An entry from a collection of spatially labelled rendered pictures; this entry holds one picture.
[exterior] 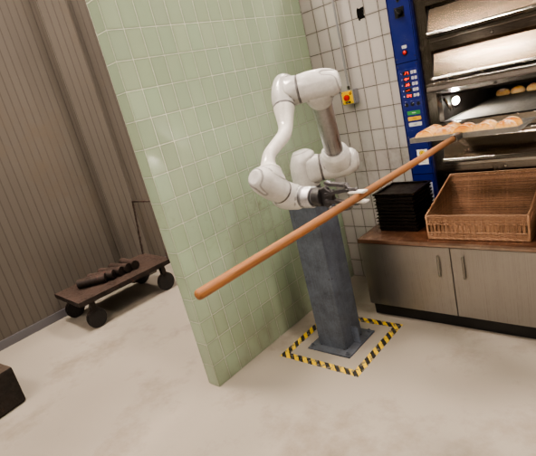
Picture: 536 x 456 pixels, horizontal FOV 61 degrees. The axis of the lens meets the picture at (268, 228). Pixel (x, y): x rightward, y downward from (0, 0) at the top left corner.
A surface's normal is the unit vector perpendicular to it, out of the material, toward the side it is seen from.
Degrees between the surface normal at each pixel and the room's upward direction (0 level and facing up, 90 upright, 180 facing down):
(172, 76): 90
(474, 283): 90
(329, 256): 90
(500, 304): 90
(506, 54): 70
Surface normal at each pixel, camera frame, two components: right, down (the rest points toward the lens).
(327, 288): -0.63, 0.37
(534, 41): -0.69, 0.02
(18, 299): 0.73, 0.02
